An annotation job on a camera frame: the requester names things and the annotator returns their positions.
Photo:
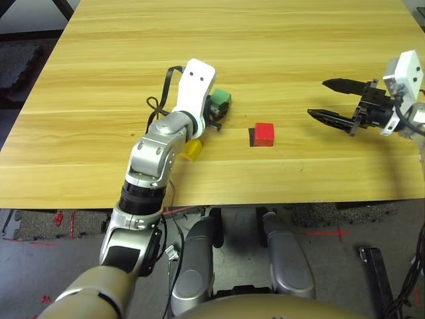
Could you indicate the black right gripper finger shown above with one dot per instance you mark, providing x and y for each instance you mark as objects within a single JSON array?
[
  {"x": 332, "y": 118},
  {"x": 345, "y": 86}
]

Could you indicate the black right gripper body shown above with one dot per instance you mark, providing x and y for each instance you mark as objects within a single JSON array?
[{"x": 375, "y": 106}]

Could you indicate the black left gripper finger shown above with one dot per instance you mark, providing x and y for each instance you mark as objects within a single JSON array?
[{"x": 225, "y": 108}]

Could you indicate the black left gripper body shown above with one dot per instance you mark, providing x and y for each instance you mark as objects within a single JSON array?
[{"x": 212, "y": 114}]

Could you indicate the green wooden block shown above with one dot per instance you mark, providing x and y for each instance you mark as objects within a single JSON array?
[{"x": 220, "y": 96}]

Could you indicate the yellow wooden block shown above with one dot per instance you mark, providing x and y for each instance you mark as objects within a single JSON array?
[{"x": 192, "y": 151}]

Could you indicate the red wooden block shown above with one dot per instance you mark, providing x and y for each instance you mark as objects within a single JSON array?
[{"x": 264, "y": 133}]

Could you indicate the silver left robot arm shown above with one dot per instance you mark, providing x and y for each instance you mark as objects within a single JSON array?
[{"x": 156, "y": 149}]

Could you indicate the black square marker patch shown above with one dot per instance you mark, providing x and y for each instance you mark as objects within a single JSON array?
[{"x": 251, "y": 138}]

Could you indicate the speckled grey floor mat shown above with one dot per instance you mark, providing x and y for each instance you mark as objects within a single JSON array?
[
  {"x": 40, "y": 226},
  {"x": 332, "y": 214}
]

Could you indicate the black mat with red lines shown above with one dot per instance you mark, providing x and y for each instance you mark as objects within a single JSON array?
[{"x": 186, "y": 210}]

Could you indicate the small silver metal clip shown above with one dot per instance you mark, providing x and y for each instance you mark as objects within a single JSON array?
[{"x": 172, "y": 253}]

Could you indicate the grey right robot leg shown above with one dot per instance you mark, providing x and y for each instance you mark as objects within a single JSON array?
[{"x": 289, "y": 262}]

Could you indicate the grey robot leg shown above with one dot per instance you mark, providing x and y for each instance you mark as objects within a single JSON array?
[
  {"x": 289, "y": 262},
  {"x": 192, "y": 266}
]

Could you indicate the grey left robot leg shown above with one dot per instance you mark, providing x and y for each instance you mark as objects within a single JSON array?
[{"x": 192, "y": 266}]

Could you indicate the black metal floor stand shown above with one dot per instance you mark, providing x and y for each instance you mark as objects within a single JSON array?
[{"x": 376, "y": 269}]

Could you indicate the black robot waist joint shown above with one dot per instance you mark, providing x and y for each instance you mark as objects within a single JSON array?
[{"x": 244, "y": 291}]

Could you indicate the black diagonal table strut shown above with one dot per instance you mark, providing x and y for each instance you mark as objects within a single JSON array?
[{"x": 64, "y": 10}]

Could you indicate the black horizontal table bar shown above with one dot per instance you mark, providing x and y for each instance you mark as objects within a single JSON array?
[{"x": 31, "y": 36}]

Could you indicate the black foam floor mat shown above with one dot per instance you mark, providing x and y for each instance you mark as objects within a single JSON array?
[{"x": 18, "y": 66}]

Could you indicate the tan robot torso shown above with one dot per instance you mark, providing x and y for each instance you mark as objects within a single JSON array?
[{"x": 265, "y": 309}]

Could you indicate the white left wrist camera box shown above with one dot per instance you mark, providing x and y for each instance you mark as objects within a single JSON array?
[{"x": 196, "y": 86}]

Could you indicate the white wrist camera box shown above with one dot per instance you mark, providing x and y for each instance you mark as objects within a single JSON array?
[
  {"x": 406, "y": 71},
  {"x": 196, "y": 86}
]

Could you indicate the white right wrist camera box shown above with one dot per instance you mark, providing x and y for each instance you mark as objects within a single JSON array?
[{"x": 406, "y": 71}]

